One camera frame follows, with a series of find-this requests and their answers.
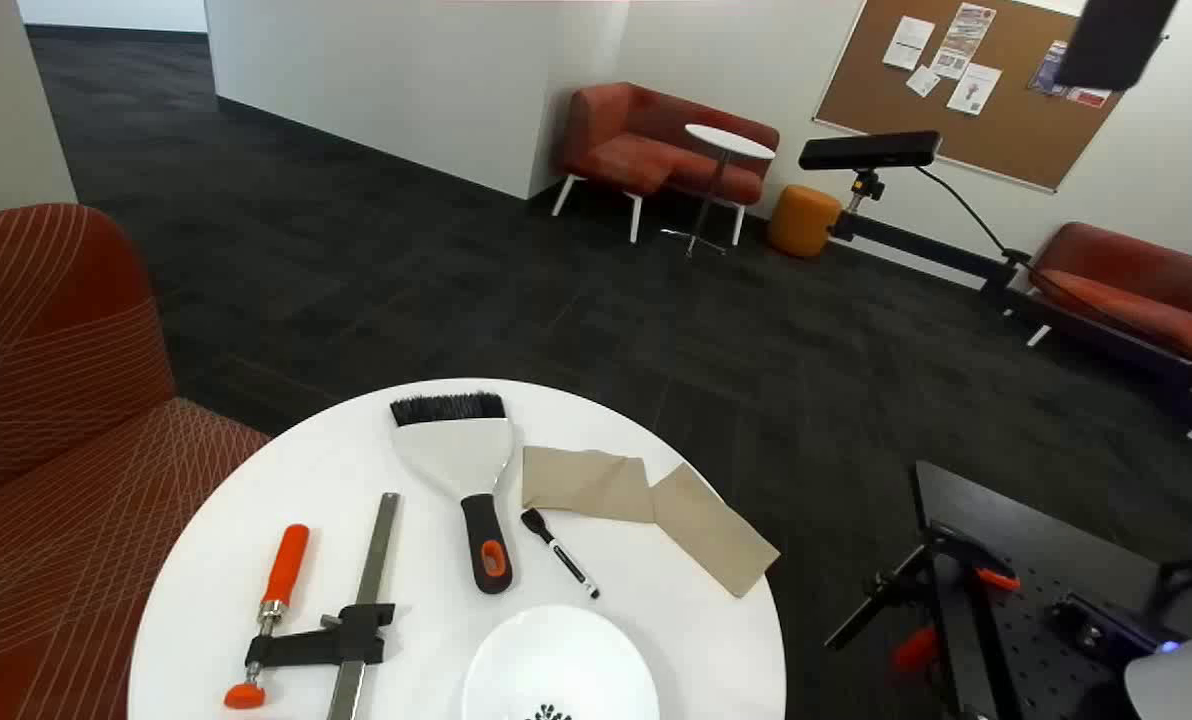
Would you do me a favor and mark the black and white marker pen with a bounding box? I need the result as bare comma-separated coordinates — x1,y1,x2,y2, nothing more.
519,509,599,600

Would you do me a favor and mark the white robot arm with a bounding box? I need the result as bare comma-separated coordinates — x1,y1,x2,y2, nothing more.
1124,639,1192,720

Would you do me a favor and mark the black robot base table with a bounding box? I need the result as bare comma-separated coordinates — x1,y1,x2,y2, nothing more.
829,459,1192,720

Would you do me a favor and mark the brown paper towel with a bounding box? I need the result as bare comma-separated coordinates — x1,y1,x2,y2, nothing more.
519,449,782,596

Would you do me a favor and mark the red sofa left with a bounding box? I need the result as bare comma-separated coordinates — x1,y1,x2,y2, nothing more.
552,82,782,240

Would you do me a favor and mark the red sofa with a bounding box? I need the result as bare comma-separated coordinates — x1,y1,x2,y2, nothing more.
552,82,782,240
1028,225,1192,441

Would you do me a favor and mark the orange round ottoman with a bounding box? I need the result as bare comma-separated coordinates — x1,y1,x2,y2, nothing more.
767,183,841,260

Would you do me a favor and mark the small round white side table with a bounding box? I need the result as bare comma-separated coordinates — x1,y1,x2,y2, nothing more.
662,123,777,254

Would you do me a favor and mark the cork bulletin board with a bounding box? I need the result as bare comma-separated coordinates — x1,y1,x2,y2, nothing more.
818,0,1122,190

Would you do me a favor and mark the orange striped armchair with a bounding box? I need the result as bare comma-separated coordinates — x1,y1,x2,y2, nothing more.
0,204,266,720

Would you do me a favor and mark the red sofa right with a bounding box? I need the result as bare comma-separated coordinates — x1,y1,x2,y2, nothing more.
1028,225,1192,441

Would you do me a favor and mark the black monitor top right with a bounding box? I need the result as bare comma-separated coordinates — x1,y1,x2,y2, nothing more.
1057,0,1176,90

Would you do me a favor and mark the wide scraper black orange handle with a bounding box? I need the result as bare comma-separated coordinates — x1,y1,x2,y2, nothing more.
390,390,517,596

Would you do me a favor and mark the bar clamp orange handle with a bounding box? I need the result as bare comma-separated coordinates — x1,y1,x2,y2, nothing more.
226,491,400,720

